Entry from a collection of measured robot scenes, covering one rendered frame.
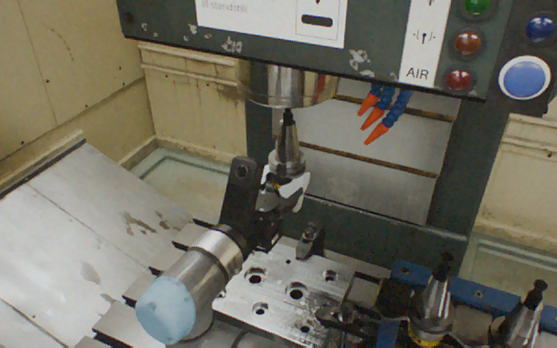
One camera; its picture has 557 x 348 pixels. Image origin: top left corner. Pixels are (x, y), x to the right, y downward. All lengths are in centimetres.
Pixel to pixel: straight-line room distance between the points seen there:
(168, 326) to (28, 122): 119
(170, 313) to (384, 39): 39
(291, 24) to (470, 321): 49
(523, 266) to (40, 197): 162
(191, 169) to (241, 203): 141
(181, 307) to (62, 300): 92
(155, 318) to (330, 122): 78
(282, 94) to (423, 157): 65
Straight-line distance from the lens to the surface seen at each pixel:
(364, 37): 44
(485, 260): 180
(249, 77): 66
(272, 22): 47
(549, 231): 182
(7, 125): 166
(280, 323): 97
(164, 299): 61
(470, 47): 42
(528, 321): 69
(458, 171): 128
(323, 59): 46
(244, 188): 69
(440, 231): 139
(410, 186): 129
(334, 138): 126
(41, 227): 163
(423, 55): 43
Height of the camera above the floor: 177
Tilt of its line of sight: 36 degrees down
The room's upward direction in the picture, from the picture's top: straight up
